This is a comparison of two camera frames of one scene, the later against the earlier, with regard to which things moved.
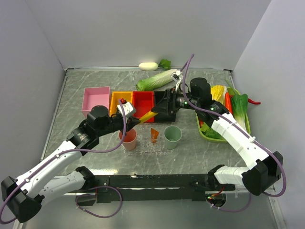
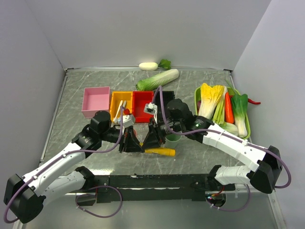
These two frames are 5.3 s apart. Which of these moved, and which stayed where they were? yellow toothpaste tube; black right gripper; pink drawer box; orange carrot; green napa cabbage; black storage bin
Moved: black right gripper; yellow toothpaste tube
Stayed: black storage bin; green napa cabbage; orange carrot; pink drawer box
